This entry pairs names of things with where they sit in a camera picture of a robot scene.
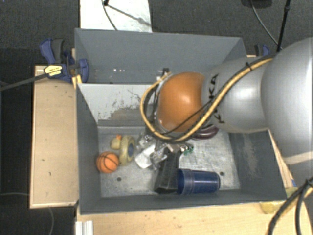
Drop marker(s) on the orange toy basketball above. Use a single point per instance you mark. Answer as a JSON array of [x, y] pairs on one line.
[[107, 162]]

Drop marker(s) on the clear glass thing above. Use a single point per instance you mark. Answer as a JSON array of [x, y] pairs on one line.
[[143, 141]]

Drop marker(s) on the black cylinder on white bracket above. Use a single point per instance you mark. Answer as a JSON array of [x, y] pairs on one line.
[[164, 73]]

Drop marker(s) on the yellow rubber duck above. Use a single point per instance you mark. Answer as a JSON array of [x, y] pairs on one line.
[[115, 143]]

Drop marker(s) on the dark blue plastic cup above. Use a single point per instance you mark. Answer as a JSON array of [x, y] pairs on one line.
[[199, 182]]

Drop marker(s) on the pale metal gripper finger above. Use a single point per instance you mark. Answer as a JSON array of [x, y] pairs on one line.
[[158, 164], [159, 153]]

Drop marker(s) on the white plastic piece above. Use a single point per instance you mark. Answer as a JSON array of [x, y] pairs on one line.
[[143, 159]]

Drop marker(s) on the yellow wheel with blue hub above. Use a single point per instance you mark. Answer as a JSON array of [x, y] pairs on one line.
[[127, 150]]

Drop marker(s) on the grey metal bin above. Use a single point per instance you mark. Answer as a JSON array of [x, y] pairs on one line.
[[115, 57]]

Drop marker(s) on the pale wood flat board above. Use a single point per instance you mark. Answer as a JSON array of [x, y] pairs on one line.
[[55, 141]]

